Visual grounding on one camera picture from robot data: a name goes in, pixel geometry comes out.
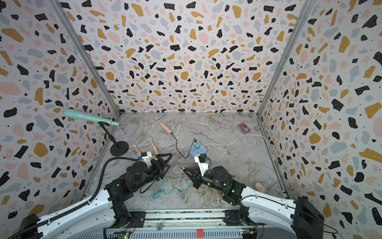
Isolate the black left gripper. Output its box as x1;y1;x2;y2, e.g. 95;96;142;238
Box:
135;153;175;193

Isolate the teal plug adapter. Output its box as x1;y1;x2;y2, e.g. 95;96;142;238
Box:
193;141;201;149

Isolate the pink toothbrush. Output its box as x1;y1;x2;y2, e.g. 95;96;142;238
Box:
133;144;142;157
155;118;173;135
149;138;160;155

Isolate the black charging cable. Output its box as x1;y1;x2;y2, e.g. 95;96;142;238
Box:
171;133;198;159

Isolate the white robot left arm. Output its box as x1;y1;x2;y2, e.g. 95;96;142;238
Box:
11;153;173;239

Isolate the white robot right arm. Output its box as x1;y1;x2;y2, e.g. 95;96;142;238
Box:
183;166;324;239

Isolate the light blue power strip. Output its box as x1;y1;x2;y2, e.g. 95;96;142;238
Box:
189;145;207;157

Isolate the black microphone stand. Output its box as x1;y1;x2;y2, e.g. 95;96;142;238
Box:
98;121;129;156

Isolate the pink round cap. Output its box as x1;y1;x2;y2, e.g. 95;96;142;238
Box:
255;183;266;193

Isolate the small colourful card box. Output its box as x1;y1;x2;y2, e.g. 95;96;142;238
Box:
238;123;251;134

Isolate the mint green microphone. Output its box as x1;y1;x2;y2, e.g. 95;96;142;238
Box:
64;109;119;126

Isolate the black corrugated conduit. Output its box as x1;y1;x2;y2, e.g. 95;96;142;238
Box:
9;156;138;239

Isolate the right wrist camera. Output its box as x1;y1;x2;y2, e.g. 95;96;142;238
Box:
194;153;210;176

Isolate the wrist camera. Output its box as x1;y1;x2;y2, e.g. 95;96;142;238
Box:
194;153;210;176
138;151;153;167

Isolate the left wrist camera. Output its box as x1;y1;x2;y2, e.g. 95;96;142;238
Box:
138;151;153;167

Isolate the teal coiled cable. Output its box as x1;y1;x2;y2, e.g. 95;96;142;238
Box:
150;176;190;200

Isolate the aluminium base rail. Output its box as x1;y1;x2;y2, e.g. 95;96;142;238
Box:
55;207;311;239

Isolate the white power strip cable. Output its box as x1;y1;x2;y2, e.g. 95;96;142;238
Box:
202;133;275;162

